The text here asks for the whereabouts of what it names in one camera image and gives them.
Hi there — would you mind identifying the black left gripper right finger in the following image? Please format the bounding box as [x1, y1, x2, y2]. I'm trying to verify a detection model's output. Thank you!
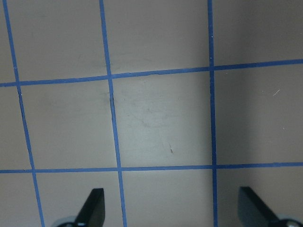
[238, 186, 278, 227]

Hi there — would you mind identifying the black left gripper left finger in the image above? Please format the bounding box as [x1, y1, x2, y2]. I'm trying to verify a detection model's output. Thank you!
[74, 188, 105, 227]

